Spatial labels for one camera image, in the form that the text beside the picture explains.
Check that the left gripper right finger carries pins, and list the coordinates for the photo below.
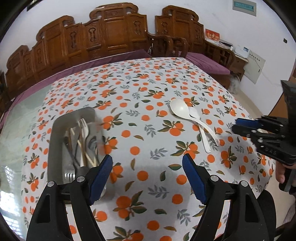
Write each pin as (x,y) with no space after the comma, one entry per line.
(198,178)

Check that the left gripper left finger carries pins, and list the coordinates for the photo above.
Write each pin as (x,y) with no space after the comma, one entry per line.
(98,177)

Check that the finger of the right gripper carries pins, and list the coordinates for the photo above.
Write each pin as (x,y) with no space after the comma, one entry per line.
(247,123)
(243,131)

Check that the light wooden chopstick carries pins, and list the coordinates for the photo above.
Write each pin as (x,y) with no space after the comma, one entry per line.
(89,155)
(89,161)

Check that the metal rectangular tray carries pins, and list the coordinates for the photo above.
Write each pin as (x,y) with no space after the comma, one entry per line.
(57,148)

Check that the white plastic fork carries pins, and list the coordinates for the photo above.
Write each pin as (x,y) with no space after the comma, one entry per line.
(84,132)

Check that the small white plastic spoon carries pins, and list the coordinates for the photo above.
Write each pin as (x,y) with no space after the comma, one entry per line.
(193,113)

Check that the large white plastic spoon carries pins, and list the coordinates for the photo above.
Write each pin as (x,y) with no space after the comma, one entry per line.
(180,109)

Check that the small metal spoon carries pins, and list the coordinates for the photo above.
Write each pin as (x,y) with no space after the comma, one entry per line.
(92,146)

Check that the person's right hand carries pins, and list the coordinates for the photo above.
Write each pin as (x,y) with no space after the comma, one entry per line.
(280,172)

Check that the white cabinet door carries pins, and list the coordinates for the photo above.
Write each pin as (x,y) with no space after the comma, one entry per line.
(254,67)

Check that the wooden side table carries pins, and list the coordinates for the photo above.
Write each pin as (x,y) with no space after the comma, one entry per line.
(226,57)

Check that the purple armchair cushion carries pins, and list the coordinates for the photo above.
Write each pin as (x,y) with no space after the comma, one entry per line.
(206,64)

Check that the white router box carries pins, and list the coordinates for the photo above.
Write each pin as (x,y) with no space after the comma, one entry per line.
(241,51)

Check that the orange print tablecloth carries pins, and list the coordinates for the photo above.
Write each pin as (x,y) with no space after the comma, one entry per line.
(148,195)

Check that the red gift box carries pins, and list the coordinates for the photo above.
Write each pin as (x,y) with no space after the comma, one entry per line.
(212,36)

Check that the carved wooden armchair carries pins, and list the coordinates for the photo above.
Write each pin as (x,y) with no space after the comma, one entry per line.
(183,26)

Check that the carved wooden sofa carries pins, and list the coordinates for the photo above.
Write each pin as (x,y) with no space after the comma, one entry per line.
(112,29)

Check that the wall electrical panel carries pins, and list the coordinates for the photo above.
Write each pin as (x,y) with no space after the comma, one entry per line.
(244,6)

